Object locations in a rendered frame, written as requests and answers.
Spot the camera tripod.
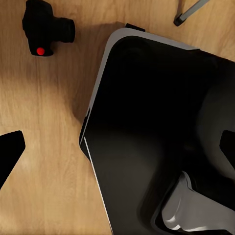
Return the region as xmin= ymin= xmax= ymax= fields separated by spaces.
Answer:
xmin=174 ymin=0 xmax=210 ymax=26

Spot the digital camera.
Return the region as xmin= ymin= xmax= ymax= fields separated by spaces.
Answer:
xmin=22 ymin=0 xmax=75 ymax=56

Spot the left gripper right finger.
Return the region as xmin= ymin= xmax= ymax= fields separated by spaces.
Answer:
xmin=219 ymin=130 xmax=235 ymax=170

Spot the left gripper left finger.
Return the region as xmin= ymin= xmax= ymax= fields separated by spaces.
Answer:
xmin=0 ymin=130 xmax=25 ymax=189

